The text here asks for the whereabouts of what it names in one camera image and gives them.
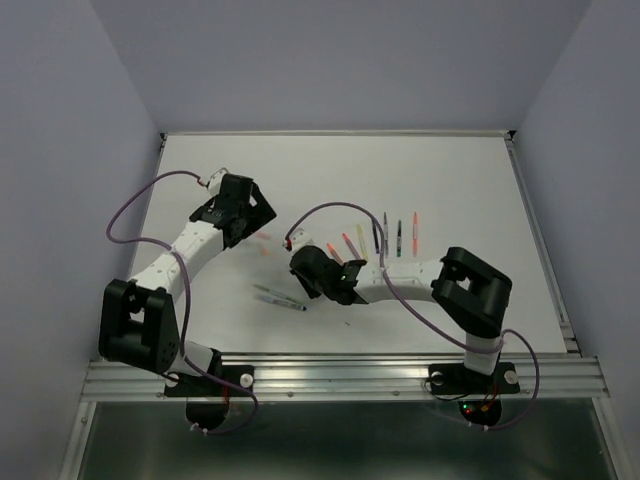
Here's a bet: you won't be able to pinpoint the green gel pen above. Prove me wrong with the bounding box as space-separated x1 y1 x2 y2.
396 220 403 258

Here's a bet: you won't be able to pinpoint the green clear pen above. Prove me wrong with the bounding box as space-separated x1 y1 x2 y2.
252 284 287 298

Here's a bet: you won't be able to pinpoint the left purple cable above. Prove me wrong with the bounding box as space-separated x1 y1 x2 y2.
106 170 260 435

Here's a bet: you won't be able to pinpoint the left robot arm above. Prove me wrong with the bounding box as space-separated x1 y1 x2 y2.
98 169 276 394

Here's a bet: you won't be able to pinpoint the blue clear pen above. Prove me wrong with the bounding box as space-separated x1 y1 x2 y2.
254 294 307 311

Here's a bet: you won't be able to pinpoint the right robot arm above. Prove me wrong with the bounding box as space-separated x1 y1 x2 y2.
289 245 513 390

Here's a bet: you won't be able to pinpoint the orange highlighter pen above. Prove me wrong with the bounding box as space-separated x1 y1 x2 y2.
412 211 419 257

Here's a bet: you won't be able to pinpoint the orange red highlighter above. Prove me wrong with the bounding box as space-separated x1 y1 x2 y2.
327 243 343 265

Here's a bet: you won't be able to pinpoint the aluminium rail frame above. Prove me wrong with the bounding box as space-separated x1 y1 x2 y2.
62 132 634 479

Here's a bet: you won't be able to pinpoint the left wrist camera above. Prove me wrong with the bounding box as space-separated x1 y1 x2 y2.
201 168 229 197

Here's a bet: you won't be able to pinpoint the yellow highlighter pen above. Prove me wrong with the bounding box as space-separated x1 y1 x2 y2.
356 224 369 261

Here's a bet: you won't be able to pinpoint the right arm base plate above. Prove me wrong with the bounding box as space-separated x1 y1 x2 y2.
422 362 521 429

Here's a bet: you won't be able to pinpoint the pink highlighter pen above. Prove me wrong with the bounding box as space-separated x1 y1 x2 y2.
342 233 361 259

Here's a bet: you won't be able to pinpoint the purple pen white label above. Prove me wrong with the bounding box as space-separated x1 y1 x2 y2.
382 211 389 257

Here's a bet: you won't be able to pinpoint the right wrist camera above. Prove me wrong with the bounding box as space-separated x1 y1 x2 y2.
283 228 311 252

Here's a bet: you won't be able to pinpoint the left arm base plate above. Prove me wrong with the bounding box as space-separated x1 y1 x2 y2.
163 364 257 436

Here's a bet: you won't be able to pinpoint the dark purple gel pen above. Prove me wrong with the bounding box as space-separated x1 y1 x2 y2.
371 220 381 255

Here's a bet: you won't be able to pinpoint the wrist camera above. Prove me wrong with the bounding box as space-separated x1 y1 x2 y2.
201 168 229 197
283 228 311 252

